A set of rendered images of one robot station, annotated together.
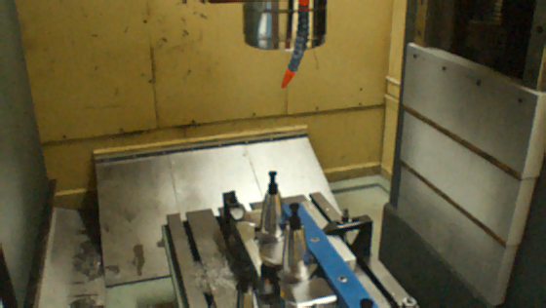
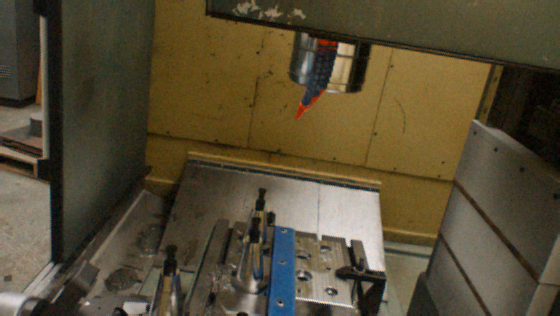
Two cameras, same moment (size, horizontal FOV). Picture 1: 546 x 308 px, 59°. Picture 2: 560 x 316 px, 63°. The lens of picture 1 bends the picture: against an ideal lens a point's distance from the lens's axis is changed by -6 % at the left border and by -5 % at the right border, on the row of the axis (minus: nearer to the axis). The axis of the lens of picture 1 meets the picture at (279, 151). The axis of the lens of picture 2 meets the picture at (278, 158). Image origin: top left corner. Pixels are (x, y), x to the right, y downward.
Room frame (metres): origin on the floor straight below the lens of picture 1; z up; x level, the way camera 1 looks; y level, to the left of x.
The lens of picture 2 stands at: (0.04, -0.21, 1.66)
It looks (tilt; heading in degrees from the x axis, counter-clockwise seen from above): 20 degrees down; 16
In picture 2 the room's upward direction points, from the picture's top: 10 degrees clockwise
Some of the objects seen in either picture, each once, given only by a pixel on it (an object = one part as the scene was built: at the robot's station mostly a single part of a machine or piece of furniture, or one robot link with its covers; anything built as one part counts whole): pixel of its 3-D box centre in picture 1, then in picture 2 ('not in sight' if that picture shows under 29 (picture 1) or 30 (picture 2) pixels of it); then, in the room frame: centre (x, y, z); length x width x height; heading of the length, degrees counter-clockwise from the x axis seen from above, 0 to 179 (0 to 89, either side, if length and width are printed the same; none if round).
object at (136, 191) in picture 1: (223, 211); (277, 233); (1.60, 0.20, 0.75); 0.89 x 0.67 x 0.26; 108
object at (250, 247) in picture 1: (288, 243); (301, 272); (1.07, -0.02, 0.97); 0.29 x 0.23 x 0.05; 18
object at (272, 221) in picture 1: (272, 210); (257, 224); (0.73, 0.01, 1.26); 0.04 x 0.04 x 0.07
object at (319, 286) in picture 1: (307, 293); (244, 305); (0.57, -0.04, 1.21); 0.07 x 0.05 x 0.01; 108
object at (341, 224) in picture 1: (346, 233); (358, 282); (1.10, -0.17, 0.97); 0.13 x 0.03 x 0.15; 108
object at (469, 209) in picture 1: (455, 167); (484, 252); (1.11, -0.43, 1.16); 0.48 x 0.05 x 0.51; 18
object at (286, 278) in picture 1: (295, 270); (249, 282); (0.62, -0.03, 1.21); 0.06 x 0.06 x 0.03
